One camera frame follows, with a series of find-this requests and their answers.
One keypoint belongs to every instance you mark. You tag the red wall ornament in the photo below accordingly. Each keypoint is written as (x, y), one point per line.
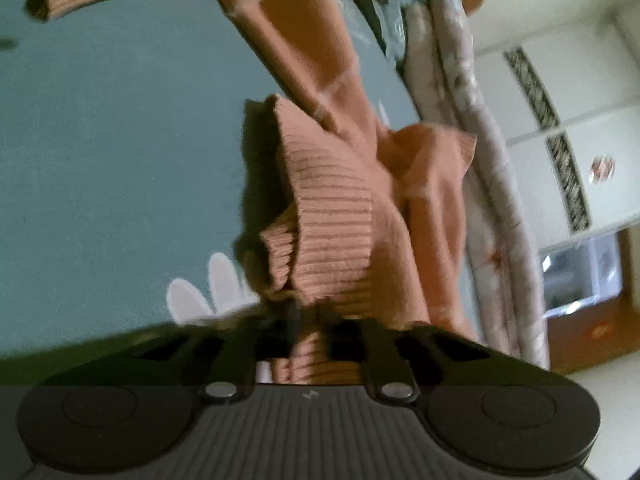
(602, 167)

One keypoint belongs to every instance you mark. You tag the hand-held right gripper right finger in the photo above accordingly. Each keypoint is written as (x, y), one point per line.
(345, 340)

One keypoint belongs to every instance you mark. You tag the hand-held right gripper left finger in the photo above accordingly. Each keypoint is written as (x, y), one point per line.
(280, 335)

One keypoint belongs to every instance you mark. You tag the pink striped knit sweater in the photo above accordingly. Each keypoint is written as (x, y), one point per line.
(330, 200)

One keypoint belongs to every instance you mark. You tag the clear plastic storage box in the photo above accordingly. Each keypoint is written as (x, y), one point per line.
(575, 272)

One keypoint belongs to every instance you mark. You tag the white wardrobe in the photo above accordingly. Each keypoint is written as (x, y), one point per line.
(590, 85)

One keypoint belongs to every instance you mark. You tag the folded pink floral quilt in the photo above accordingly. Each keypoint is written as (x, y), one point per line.
(480, 170)

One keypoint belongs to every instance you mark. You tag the teal pillow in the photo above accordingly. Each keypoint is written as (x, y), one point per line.
(395, 5)

